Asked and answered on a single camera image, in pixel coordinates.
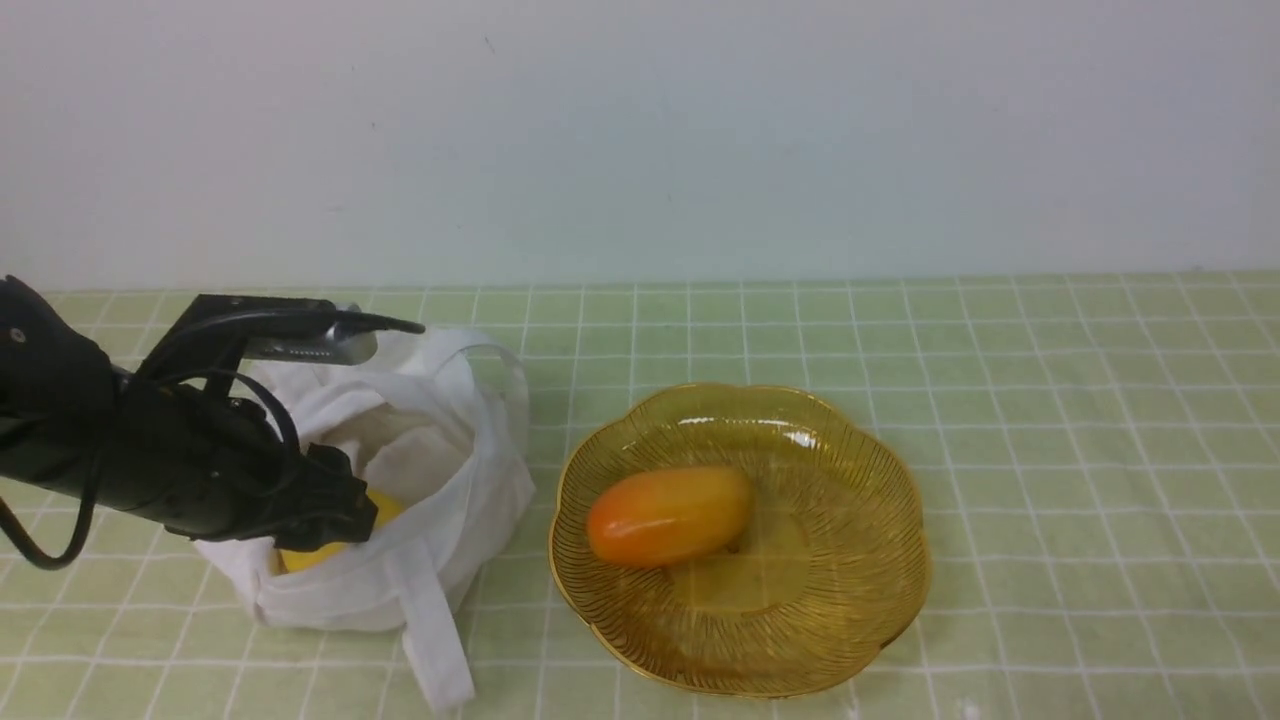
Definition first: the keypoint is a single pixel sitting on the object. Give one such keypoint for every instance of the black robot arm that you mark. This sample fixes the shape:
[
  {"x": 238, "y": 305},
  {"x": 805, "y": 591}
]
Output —
[{"x": 59, "y": 400}]

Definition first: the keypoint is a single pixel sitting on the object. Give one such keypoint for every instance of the green checkered tablecloth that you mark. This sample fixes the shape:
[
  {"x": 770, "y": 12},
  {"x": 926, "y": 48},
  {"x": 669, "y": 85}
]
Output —
[{"x": 1097, "y": 456}]

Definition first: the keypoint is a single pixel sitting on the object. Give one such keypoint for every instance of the yellow lemon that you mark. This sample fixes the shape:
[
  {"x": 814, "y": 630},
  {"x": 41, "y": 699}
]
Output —
[{"x": 294, "y": 562}]

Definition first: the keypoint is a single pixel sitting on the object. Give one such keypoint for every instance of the amber glass fruit plate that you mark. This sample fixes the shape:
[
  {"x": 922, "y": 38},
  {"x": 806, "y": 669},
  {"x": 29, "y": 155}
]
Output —
[{"x": 834, "y": 567}]

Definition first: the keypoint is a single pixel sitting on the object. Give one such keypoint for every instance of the white cloth tote bag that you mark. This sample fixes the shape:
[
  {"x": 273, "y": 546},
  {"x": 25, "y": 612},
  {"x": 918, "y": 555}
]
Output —
[{"x": 440, "y": 423}]

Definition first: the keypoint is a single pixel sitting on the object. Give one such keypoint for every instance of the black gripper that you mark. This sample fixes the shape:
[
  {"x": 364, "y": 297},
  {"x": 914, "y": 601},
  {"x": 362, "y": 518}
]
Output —
[{"x": 214, "y": 469}]

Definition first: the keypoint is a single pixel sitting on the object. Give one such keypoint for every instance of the orange oblong fruit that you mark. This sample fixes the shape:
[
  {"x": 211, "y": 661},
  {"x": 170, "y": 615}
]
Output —
[{"x": 667, "y": 516}]

